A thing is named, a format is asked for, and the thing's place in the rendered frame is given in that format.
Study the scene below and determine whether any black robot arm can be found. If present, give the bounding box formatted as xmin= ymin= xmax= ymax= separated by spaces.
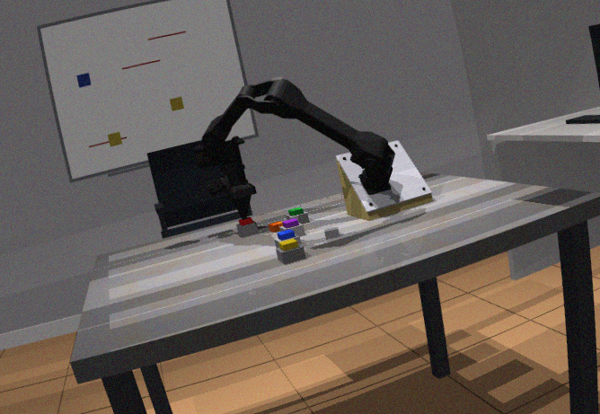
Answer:
xmin=194 ymin=79 xmax=395 ymax=195

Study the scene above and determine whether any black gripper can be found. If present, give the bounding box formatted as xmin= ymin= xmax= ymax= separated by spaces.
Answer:
xmin=221 ymin=161 xmax=256 ymax=220

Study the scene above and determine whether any blue square button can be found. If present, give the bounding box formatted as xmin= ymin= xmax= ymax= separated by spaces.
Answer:
xmin=274 ymin=230 xmax=302 ymax=249

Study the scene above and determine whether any yellow button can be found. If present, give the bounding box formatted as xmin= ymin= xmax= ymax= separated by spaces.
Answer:
xmin=276 ymin=239 xmax=306 ymax=264

